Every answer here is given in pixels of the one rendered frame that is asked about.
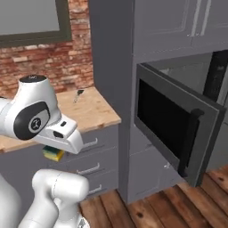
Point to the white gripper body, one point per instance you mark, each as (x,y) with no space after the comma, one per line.
(74,144)

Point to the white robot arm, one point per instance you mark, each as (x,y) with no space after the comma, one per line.
(32,107)

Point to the yellow green sponge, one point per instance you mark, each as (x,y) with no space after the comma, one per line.
(53,154)

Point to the grey microwave door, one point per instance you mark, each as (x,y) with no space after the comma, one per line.
(166,118)

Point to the grey built-in microwave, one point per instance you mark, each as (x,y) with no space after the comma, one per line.
(190,74)

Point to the grey drawer front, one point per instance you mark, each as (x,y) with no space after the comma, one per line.
(107,184)
(104,136)
(104,161)

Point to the wooden topped grey counter cabinet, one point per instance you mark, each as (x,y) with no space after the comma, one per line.
(92,109)

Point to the small black silver utensil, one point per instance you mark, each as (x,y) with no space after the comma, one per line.
(78,95)

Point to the grey lower cabinet door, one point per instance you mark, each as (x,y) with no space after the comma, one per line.
(148,172)

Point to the tall grey cabinet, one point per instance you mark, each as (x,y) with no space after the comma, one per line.
(112,59)

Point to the dark framed window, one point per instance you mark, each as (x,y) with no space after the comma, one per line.
(32,17)

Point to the grey cupboard door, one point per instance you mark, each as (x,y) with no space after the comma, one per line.
(218,20)
(163,23)

